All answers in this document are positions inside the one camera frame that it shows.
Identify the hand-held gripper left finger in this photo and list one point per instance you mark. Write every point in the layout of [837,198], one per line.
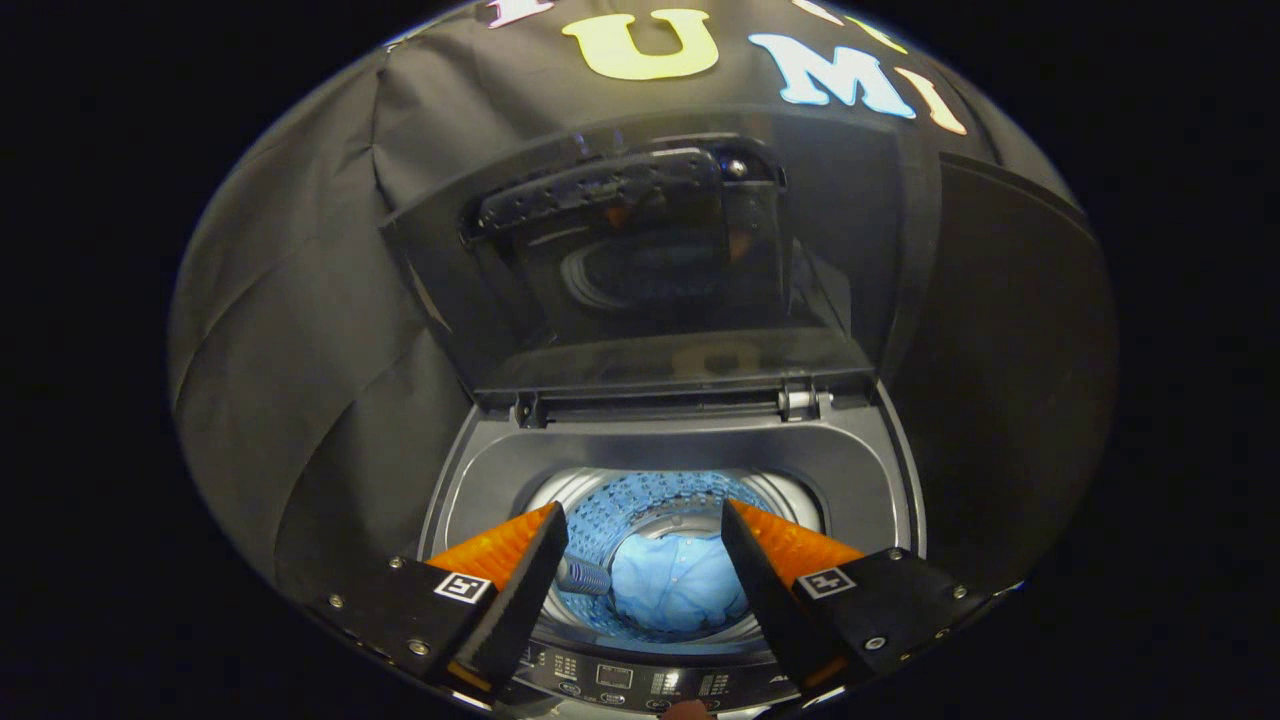
[520,600]

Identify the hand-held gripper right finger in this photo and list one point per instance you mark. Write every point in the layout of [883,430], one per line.
[765,600]

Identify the light blue polo shirt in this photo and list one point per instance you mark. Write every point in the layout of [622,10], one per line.
[675,590]

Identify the grey washing machine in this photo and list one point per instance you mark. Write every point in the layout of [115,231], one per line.
[690,450]

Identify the dark washing machine lid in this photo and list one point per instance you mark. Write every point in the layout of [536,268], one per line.
[640,350]

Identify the black backdrop cloth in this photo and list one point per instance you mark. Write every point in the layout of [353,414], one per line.
[300,350]

